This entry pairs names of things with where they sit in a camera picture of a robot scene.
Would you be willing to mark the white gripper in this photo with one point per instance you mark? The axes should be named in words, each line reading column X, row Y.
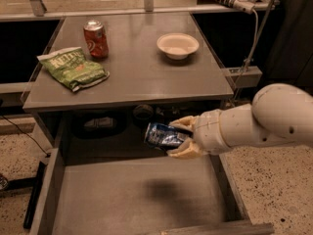
column 207, row 131

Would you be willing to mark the blue pepsi can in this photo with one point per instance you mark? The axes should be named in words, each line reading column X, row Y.
column 165, row 137

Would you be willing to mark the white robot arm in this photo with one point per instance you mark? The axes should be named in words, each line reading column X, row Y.
column 279, row 115

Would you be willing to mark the grey open drawer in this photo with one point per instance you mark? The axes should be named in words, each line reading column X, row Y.
column 121, row 187

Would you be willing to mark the grey counter cabinet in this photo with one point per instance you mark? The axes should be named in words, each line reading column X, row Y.
column 139, row 73

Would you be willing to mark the red soda can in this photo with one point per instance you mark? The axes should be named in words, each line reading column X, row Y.
column 96, row 40

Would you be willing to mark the white paper bowl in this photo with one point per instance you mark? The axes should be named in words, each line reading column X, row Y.
column 177, row 46

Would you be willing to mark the green chip bag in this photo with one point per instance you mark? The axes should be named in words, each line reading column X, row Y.
column 72, row 69

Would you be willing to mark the black floor bar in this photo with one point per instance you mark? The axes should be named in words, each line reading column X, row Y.
column 34, row 196

